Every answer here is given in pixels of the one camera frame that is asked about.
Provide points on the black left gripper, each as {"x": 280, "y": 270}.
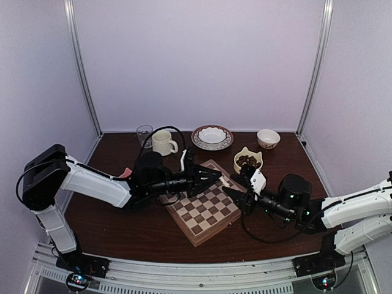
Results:
{"x": 196, "y": 185}

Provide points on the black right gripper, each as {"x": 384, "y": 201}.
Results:
{"x": 241, "y": 199}

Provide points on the white chess piece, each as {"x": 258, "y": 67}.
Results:
{"x": 224, "y": 182}

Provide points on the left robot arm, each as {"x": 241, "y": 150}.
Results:
{"x": 55, "y": 170}

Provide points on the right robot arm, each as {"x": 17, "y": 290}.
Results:
{"x": 369, "y": 208}

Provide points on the dark chess pieces pile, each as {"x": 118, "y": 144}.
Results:
{"x": 248, "y": 161}

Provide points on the wooden chess board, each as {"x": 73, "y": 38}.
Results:
{"x": 207, "y": 214}

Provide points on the cream cat-ear bowl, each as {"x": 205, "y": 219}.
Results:
{"x": 246, "y": 151}

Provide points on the white scalloped bowl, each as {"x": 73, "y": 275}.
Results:
{"x": 212, "y": 135}

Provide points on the patterned ceramic plate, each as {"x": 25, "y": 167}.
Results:
{"x": 212, "y": 147}

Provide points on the cream ribbed mug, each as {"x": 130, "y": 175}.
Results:
{"x": 163, "y": 143}

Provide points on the small white floral bowl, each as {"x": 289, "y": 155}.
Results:
{"x": 268, "y": 139}

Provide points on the clear drinking glass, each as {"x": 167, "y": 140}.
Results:
{"x": 143, "y": 133}

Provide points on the pink cat-ear bowl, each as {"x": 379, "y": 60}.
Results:
{"x": 126, "y": 173}

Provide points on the aluminium front rail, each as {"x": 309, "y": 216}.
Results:
{"x": 129, "y": 276}

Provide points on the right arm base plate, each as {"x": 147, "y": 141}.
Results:
{"x": 317, "y": 263}

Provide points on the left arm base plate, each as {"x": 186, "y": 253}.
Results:
{"x": 87, "y": 265}

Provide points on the right aluminium frame post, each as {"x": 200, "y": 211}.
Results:
{"x": 323, "y": 39}

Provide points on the aluminium frame post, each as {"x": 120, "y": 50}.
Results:
{"x": 323, "y": 39}
{"x": 72, "y": 26}

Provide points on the left aluminium frame post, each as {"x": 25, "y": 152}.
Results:
{"x": 72, "y": 26}

